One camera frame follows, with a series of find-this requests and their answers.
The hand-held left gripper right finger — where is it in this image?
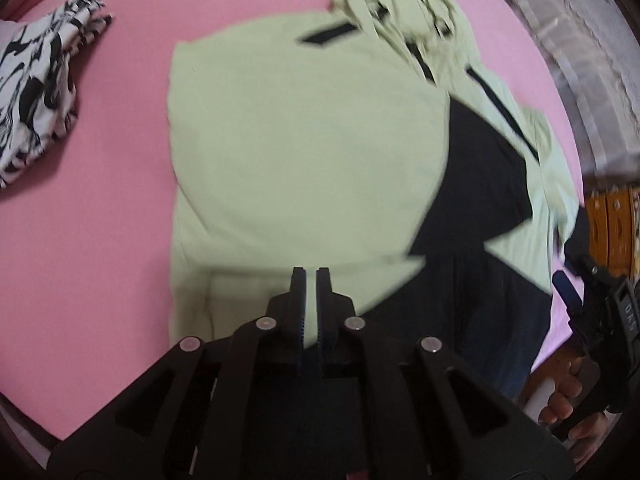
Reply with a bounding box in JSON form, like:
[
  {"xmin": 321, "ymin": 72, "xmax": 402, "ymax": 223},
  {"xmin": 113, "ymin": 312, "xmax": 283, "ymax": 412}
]
[{"xmin": 316, "ymin": 267, "xmax": 576, "ymax": 480}]

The wooden drawer cabinet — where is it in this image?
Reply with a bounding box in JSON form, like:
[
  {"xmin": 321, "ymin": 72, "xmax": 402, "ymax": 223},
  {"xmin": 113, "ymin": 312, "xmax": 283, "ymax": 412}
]
[{"xmin": 582, "ymin": 187, "xmax": 640, "ymax": 281}]

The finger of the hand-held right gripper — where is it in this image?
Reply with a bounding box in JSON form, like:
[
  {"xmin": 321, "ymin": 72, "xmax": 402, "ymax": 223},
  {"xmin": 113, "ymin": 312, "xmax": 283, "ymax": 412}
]
[{"xmin": 552, "ymin": 270, "xmax": 586, "ymax": 333}]

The person's right hand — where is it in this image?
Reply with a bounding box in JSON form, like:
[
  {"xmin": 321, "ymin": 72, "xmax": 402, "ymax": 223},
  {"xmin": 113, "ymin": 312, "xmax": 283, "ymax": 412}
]
[{"xmin": 539, "ymin": 355, "xmax": 621, "ymax": 466}]

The pink bed blanket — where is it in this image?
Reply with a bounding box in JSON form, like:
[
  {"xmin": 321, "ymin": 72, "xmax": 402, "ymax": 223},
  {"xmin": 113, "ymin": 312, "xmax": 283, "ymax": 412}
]
[{"xmin": 0, "ymin": 0, "xmax": 586, "ymax": 441}]

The green and black jacket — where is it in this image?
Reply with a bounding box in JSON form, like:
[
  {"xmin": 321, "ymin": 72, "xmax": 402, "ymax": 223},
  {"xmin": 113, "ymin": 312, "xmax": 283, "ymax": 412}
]
[{"xmin": 166, "ymin": 0, "xmax": 583, "ymax": 401}]

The black and white patterned garment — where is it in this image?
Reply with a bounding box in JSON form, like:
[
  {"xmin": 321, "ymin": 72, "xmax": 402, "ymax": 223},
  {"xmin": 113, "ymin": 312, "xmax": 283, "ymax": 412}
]
[{"xmin": 0, "ymin": 0, "xmax": 113, "ymax": 190}]

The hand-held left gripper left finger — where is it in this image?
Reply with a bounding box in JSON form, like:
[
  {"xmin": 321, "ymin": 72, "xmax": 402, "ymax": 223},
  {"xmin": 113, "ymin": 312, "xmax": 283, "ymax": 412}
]
[{"xmin": 47, "ymin": 266, "xmax": 307, "ymax": 480}]

